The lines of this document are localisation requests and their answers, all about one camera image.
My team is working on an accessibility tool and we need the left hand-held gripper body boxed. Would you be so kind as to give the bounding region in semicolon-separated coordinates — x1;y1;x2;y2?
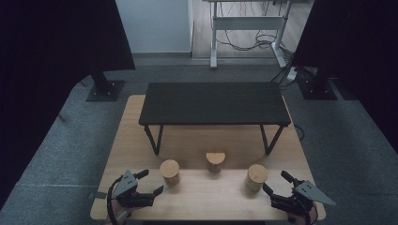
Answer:
113;170;155;209

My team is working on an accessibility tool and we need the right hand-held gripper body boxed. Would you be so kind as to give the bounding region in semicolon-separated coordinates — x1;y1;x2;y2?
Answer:
270;180;337;218

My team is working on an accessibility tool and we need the black shelf with metal legs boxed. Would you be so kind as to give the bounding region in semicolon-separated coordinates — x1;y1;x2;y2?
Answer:
138;82;293;157

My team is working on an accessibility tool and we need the person's right hand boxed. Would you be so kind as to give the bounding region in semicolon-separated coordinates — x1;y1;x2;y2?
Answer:
289;202;319;225

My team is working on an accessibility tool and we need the person's left hand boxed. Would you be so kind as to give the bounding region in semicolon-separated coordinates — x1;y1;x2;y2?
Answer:
105;198;136;225

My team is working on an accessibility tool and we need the grey tape strip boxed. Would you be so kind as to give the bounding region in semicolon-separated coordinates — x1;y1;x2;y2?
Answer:
87;190;108;201

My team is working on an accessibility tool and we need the black stand base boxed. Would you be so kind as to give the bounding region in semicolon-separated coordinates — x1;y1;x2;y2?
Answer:
85;69;126;102
297;67;339;101

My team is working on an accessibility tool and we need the white power strip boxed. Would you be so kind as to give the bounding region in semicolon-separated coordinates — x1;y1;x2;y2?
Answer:
285;67;299;83

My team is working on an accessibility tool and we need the black curtain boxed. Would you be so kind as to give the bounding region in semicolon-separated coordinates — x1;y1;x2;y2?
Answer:
292;0;398;155
0;0;136;211

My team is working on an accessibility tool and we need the right hand-held gripper cable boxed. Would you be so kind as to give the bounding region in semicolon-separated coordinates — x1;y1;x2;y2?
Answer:
297;196;317;225

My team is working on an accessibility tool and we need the hand-held gripper cable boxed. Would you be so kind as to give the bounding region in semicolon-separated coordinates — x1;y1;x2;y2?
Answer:
106;175;125;225
297;196;317;225

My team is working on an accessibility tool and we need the left hand-held gripper cable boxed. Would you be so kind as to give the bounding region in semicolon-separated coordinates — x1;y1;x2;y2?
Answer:
106;175;125;225

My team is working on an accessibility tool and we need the thin black cable loop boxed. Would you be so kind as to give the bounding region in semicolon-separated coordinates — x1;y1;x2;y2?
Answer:
293;124;305;142

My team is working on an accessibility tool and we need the tangle of black floor cables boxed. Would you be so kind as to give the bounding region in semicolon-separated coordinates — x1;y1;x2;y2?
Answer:
215;0;295;58

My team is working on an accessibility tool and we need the white desk frame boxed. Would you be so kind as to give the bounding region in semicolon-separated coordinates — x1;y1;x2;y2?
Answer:
202;0;293;70

